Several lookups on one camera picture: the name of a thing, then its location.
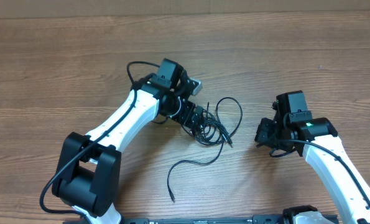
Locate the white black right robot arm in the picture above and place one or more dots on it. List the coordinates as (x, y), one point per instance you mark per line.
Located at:
(294, 129)

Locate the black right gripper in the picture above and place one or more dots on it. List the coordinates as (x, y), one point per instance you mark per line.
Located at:
(262, 132)

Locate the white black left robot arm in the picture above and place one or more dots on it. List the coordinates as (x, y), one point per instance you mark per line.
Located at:
(88, 169)

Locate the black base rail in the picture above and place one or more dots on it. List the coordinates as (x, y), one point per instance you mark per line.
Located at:
(255, 219)

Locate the brown cardboard wall panel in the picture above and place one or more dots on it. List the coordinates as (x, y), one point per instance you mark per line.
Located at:
(19, 9)

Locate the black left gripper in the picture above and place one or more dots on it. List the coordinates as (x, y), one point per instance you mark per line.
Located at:
(196, 113)

